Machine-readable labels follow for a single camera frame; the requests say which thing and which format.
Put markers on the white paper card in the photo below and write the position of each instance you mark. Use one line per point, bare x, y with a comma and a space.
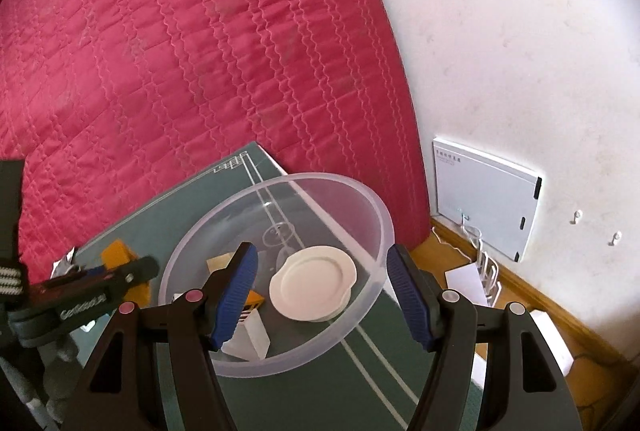
467, 283

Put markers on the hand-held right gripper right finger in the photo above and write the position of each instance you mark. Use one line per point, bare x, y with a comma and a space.
407, 296

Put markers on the wall screw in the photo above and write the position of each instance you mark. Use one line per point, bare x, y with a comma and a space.
616, 238
577, 215

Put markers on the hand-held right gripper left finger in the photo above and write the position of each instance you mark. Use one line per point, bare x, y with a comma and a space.
235, 296

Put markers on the small white box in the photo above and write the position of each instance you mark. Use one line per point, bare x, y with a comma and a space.
552, 338

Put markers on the cream wedge block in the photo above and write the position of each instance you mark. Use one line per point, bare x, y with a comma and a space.
220, 263

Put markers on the white wall box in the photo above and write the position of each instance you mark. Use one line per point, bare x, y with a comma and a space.
480, 196

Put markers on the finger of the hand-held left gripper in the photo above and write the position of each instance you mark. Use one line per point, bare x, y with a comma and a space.
135, 273

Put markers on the white black-striped wedge block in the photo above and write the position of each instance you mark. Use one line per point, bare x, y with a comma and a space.
250, 341

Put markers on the white lid-shaped piece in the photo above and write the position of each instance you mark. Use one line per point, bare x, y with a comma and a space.
312, 283

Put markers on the plain orange wedge block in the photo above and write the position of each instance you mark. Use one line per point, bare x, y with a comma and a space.
120, 253

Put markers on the clear plastic bowl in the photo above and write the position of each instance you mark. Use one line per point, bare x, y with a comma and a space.
345, 211

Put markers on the orange black-striped wedge block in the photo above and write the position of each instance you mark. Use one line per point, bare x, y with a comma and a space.
255, 300

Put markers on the person's left hand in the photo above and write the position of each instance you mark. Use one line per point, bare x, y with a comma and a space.
52, 373

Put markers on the green mat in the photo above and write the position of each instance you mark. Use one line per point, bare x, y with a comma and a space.
150, 221

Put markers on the red quilted blanket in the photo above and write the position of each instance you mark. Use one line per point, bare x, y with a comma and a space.
200, 36

